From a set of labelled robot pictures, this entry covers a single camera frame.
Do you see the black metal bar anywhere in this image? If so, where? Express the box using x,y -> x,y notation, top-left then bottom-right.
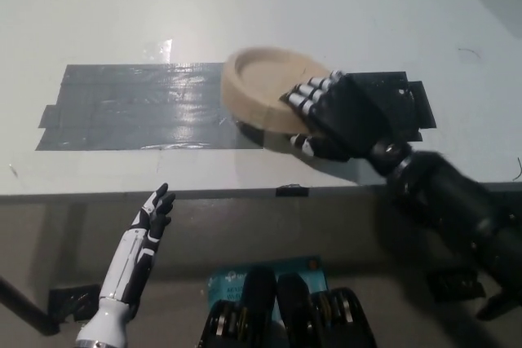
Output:
0,275 -> 62,337

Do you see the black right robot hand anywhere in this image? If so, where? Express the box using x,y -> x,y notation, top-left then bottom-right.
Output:
279,70 -> 400,162

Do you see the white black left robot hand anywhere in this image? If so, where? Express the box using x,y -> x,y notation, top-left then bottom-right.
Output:
99,183 -> 177,302

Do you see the grey duct tape patch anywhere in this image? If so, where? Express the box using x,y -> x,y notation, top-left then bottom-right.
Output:
35,62 -> 267,153

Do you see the black tape patch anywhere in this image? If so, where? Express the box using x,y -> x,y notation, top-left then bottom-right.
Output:
346,71 -> 438,146

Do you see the beige paper plate stack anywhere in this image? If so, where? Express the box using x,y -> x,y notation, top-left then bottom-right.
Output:
221,46 -> 324,134

